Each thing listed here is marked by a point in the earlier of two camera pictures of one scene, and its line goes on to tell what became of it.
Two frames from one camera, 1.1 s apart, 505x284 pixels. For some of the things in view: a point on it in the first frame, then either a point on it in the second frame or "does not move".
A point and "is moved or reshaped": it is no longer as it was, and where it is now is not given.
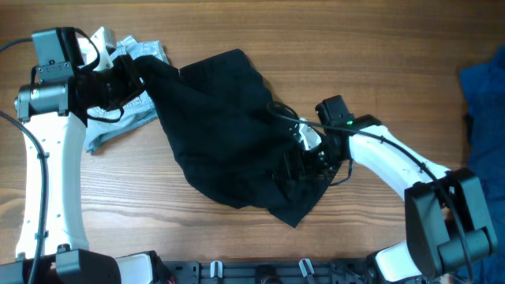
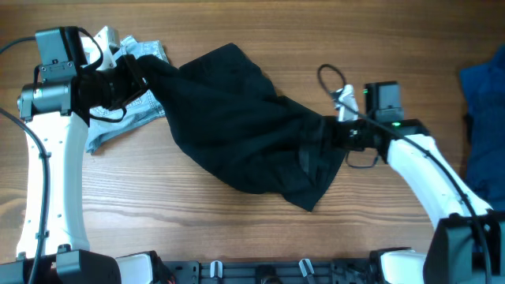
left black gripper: (127, 68) does not move
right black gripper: (306, 170) to (334, 130)
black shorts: (226, 132) is moved or reshaped
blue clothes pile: (484, 96) does not move
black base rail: (267, 271) does not move
